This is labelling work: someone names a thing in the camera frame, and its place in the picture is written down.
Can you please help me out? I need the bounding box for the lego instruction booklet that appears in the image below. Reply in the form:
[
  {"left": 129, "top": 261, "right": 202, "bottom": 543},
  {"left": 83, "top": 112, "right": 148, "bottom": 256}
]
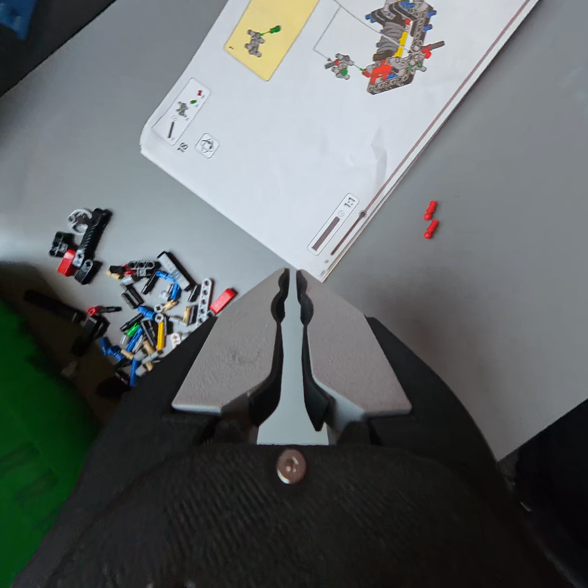
[{"left": 138, "top": 0, "right": 540, "bottom": 283}]

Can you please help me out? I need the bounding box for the pile of lego pieces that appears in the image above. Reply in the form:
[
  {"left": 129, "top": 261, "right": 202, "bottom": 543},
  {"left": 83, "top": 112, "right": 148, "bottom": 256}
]
[{"left": 23, "top": 207, "right": 239, "bottom": 400}]

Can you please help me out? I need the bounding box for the green plastic bin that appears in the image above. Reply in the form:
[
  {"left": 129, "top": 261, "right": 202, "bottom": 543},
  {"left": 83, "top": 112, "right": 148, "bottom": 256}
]
[{"left": 0, "top": 299, "right": 99, "bottom": 588}]

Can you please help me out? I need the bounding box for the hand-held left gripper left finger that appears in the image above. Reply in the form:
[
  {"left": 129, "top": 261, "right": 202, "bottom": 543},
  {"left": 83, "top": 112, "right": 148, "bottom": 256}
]
[{"left": 171, "top": 268, "right": 291, "bottom": 430}]

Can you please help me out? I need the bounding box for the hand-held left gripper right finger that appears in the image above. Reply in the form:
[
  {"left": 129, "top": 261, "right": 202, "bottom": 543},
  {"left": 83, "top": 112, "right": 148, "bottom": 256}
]
[{"left": 295, "top": 269, "right": 413, "bottom": 432}]

